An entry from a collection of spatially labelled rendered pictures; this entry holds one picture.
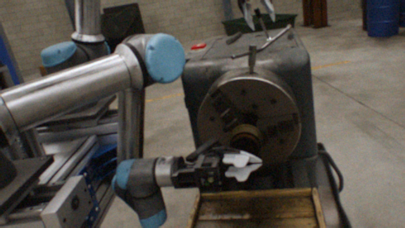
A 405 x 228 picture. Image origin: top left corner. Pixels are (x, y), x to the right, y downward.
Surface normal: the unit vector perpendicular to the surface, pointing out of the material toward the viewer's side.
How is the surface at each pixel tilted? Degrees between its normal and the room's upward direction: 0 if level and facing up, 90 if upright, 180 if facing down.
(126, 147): 79
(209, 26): 90
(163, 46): 89
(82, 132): 90
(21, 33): 90
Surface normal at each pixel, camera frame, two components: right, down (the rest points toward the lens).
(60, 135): -0.02, 0.33
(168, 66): 0.73, 0.10
